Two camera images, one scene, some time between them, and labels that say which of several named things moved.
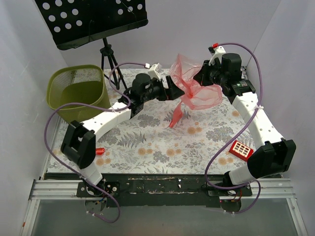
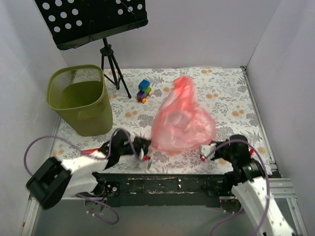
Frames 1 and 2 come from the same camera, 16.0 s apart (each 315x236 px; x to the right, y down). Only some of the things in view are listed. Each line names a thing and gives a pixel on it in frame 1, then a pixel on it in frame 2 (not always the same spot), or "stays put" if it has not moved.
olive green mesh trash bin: [78, 83] stays put
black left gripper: [168, 89] -> [141, 144]
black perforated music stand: [75, 22] stays put
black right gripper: [204, 76] -> [214, 152]
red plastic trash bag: [195, 95] -> [179, 121]
